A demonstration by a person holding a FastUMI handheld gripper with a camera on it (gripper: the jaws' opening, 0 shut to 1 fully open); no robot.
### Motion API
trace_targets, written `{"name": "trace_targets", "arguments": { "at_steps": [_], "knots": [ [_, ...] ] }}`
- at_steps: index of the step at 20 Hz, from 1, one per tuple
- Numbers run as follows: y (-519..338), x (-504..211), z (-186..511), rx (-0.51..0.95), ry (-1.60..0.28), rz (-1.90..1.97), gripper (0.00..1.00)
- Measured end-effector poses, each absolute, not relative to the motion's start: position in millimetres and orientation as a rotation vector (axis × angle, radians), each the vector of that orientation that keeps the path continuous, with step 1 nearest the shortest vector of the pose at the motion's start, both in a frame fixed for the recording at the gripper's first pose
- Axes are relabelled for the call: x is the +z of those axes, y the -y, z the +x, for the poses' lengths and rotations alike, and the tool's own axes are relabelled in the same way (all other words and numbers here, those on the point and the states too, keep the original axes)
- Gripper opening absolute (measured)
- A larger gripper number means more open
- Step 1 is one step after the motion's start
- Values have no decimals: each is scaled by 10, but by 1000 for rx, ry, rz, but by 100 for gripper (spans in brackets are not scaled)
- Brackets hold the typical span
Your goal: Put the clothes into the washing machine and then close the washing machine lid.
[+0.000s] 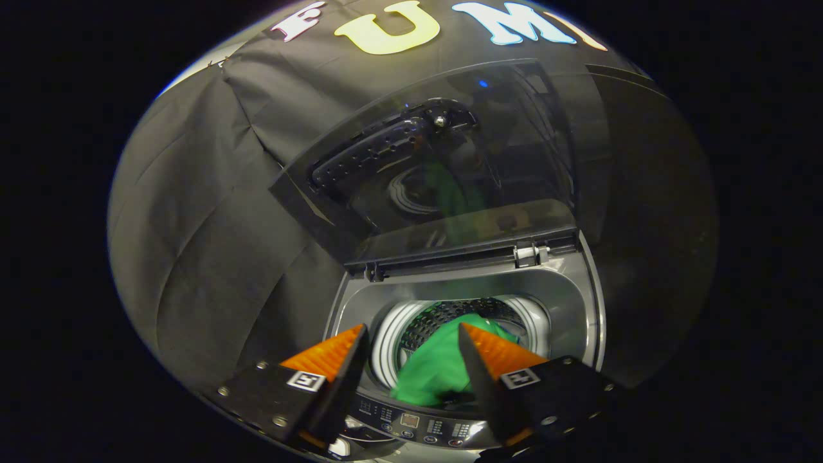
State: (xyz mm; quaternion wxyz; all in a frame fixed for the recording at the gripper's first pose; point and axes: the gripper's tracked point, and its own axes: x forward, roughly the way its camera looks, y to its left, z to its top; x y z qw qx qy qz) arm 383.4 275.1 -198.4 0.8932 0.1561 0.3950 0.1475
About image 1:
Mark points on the dark transparent washing machine lid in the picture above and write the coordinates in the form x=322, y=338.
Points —
x=514, y=161

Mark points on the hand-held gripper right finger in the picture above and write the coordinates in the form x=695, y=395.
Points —
x=485, y=386

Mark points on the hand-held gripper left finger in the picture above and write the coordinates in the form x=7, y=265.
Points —
x=341, y=386

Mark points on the black backdrop cloth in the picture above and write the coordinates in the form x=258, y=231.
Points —
x=206, y=225

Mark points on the green polo shirt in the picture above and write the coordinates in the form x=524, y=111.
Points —
x=437, y=366

